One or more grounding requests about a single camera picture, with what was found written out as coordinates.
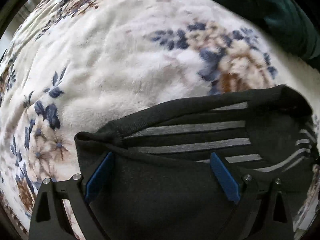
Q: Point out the floral fleece blanket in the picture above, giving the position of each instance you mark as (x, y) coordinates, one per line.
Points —
(72, 65)

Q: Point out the black grey striped sweater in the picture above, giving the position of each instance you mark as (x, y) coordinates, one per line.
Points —
(158, 183)

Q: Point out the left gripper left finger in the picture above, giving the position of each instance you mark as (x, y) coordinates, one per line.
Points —
(56, 199)

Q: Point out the dark teal folded blanket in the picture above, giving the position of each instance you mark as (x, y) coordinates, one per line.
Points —
(294, 24)

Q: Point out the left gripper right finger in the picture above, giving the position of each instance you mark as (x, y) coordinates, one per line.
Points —
(257, 214)

